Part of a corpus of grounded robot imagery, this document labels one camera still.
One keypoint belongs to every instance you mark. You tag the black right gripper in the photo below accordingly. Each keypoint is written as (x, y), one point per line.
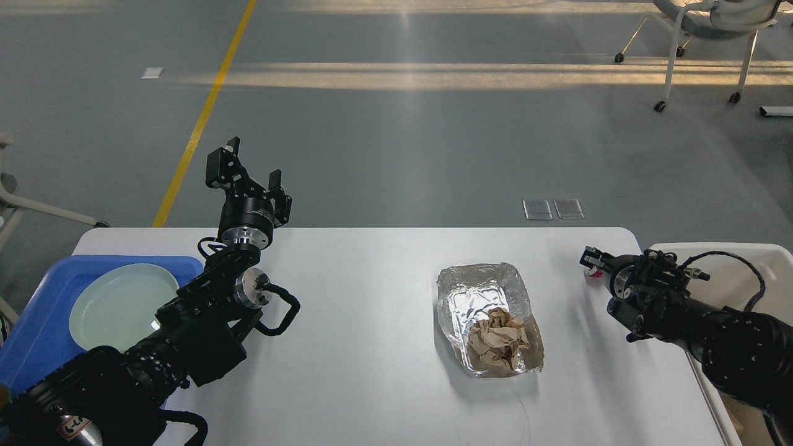
(617, 269)

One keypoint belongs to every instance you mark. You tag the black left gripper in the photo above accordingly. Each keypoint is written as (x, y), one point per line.
(246, 219)

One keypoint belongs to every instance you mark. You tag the aluminium foil tray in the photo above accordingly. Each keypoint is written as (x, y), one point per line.
(466, 293)

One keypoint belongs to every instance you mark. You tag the mint green plate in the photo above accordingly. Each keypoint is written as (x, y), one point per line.
(118, 309)

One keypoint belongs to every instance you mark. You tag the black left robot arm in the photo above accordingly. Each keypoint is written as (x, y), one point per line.
(108, 397)

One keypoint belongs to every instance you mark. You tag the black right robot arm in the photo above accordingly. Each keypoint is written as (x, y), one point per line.
(745, 354)

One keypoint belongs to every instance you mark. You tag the right clear floor plate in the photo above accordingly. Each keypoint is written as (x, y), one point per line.
(569, 208)

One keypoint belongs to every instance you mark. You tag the clear floor plate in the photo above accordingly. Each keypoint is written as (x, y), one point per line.
(537, 210)
(569, 208)

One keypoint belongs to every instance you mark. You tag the left clear floor plate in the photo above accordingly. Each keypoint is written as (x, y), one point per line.
(537, 210)

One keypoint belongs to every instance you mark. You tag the crumpled brown paper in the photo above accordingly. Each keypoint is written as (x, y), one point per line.
(497, 341)

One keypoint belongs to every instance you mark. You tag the white floor tag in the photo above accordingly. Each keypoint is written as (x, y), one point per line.
(152, 73)

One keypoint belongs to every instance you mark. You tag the white plastic bin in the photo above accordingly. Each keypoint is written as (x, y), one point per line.
(732, 284)

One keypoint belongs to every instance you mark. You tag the white bar on floor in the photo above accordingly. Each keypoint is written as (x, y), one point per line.
(776, 111)

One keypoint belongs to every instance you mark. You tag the white chair base left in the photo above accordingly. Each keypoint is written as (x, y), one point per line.
(16, 206)

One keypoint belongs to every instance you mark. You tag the blue plastic tray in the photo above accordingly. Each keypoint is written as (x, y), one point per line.
(41, 342)

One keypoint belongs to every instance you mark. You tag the white rolling chair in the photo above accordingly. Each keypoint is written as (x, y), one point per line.
(707, 20)

